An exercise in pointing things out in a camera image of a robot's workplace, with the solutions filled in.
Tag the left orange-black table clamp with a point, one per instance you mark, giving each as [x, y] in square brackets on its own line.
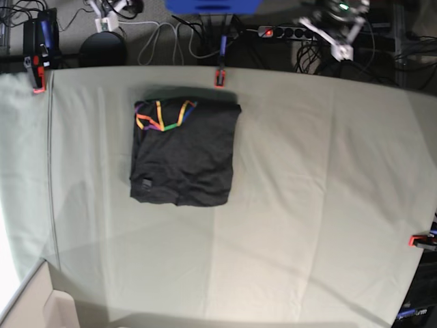
[35, 71]

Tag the black power strip red switch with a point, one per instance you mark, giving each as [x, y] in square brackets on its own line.
[288, 33]

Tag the black round stool seat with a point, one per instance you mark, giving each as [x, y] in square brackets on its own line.
[103, 49]

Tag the grey-green table cloth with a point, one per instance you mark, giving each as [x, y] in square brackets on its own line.
[331, 179]

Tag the blue box at top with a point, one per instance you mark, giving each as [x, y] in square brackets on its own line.
[212, 6]

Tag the black t-shirt with colourful print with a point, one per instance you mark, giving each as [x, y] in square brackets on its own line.
[182, 149]

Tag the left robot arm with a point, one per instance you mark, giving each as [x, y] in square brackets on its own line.
[338, 23]

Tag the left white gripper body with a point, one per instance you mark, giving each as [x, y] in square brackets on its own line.
[338, 23]

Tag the beige bin at corner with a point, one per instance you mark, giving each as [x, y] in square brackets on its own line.
[37, 304]

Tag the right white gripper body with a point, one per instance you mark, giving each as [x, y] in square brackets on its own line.
[108, 13]

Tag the right orange-black table clamp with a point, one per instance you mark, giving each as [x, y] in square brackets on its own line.
[426, 242]

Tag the orange-black table clamp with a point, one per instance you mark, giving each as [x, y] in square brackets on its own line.
[35, 71]
[219, 78]
[426, 242]

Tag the middle orange-black table clamp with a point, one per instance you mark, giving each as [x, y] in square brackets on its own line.
[219, 78]

